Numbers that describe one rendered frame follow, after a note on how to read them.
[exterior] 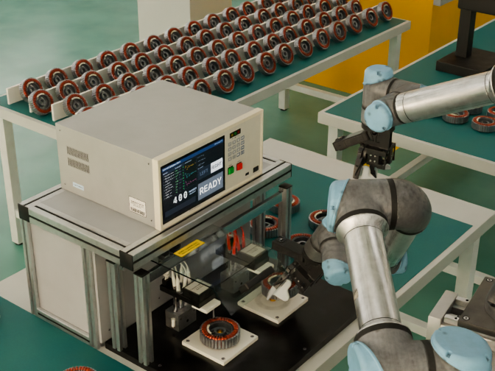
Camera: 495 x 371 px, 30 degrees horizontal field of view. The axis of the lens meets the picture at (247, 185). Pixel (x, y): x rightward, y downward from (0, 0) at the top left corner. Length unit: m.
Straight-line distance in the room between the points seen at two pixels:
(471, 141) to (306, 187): 0.82
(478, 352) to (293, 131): 4.06
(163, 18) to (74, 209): 4.12
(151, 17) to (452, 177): 2.54
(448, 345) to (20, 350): 1.30
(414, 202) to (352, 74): 4.30
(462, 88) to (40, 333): 1.36
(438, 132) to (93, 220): 1.89
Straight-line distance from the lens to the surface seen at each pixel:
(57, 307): 2.71
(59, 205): 2.59
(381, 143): 2.48
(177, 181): 2.41
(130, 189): 2.45
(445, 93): 2.17
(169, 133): 2.49
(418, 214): 2.06
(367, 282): 1.89
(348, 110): 4.13
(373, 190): 2.03
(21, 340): 2.70
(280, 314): 2.68
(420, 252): 3.08
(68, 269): 2.58
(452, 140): 3.90
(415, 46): 6.01
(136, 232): 2.42
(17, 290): 2.92
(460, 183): 5.24
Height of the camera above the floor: 2.33
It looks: 27 degrees down
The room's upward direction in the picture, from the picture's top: straight up
